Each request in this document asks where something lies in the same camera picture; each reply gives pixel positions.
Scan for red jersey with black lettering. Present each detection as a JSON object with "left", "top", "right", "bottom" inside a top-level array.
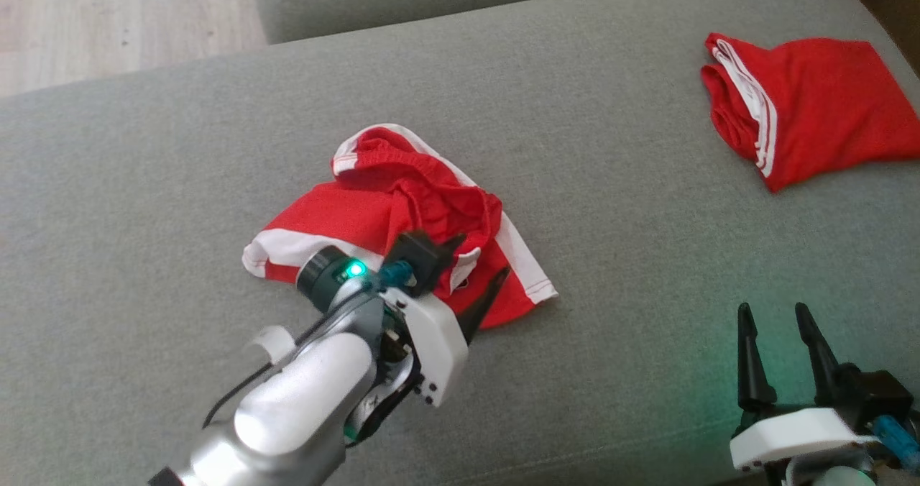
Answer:
[{"left": 701, "top": 32, "right": 920, "bottom": 193}]

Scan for large grey sofa ottoman seat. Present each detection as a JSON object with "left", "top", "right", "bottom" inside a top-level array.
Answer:
[{"left": 0, "top": 0, "right": 920, "bottom": 486}]

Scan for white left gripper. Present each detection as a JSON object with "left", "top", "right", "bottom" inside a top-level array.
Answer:
[{"left": 377, "top": 232, "right": 512, "bottom": 408}]

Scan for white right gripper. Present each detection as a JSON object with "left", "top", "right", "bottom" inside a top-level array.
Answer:
[{"left": 730, "top": 302, "right": 882, "bottom": 472}]

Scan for red shorts with white trim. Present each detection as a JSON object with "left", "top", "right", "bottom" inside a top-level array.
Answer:
[{"left": 241, "top": 123, "right": 559, "bottom": 331}]

